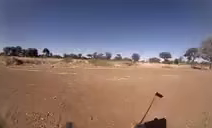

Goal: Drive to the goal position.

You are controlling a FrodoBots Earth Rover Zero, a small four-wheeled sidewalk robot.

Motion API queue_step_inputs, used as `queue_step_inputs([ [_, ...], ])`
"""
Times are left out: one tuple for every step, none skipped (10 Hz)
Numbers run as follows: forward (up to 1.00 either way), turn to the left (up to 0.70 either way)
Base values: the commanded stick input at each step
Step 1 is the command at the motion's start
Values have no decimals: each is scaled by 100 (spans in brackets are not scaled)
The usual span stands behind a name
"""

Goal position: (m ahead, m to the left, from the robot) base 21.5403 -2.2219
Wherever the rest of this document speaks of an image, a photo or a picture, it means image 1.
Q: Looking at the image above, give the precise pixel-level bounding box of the pale dry grass strip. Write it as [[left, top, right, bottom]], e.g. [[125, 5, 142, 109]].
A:
[[0, 55, 182, 70]]

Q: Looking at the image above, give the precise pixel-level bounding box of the reddish-brown dirt ground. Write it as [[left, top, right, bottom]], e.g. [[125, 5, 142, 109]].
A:
[[0, 63, 212, 128]]

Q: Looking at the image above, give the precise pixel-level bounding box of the robot's own part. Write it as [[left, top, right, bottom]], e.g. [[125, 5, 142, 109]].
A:
[[65, 121, 75, 128]]

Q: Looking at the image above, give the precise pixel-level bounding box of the row of trees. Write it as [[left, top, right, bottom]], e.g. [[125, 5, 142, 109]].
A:
[[0, 45, 202, 65]]

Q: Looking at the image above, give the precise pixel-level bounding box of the bare grey tree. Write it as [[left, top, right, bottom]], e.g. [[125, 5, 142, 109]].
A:
[[198, 35, 212, 70]]

